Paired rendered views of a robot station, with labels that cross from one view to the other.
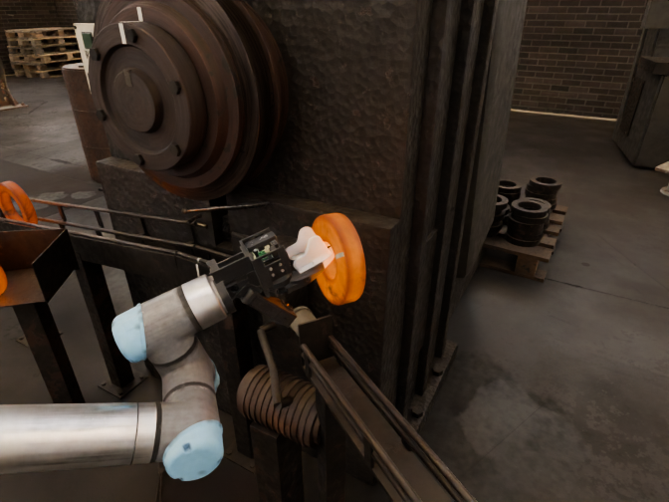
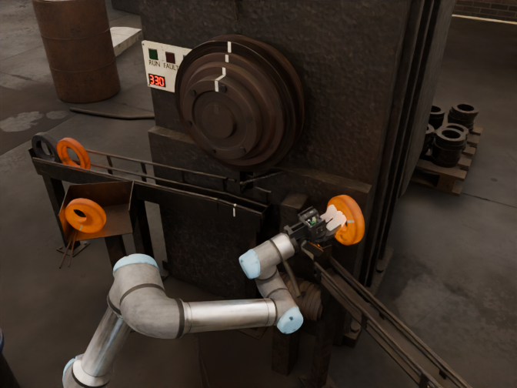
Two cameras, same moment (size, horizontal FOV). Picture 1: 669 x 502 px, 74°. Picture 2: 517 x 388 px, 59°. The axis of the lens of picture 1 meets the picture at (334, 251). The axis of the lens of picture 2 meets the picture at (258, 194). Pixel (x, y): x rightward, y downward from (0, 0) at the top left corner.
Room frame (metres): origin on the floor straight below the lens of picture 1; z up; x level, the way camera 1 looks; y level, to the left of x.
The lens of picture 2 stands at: (-0.44, 0.30, 1.81)
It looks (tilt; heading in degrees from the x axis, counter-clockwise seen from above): 36 degrees down; 358
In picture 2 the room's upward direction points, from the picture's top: straight up
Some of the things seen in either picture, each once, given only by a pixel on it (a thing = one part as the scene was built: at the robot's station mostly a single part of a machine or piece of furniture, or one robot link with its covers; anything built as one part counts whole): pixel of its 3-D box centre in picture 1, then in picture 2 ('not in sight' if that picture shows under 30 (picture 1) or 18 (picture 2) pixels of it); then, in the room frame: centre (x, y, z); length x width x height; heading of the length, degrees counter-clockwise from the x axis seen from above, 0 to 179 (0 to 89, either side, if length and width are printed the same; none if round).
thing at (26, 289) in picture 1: (41, 351); (114, 262); (1.04, 0.89, 0.36); 0.26 x 0.20 x 0.72; 96
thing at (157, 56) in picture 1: (144, 100); (221, 118); (0.93, 0.38, 1.11); 0.28 x 0.06 x 0.28; 61
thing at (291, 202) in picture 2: (285, 286); (294, 223); (0.91, 0.12, 0.68); 0.11 x 0.08 x 0.24; 151
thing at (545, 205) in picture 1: (460, 196); (392, 121); (2.64, -0.79, 0.22); 1.20 x 0.81 x 0.44; 59
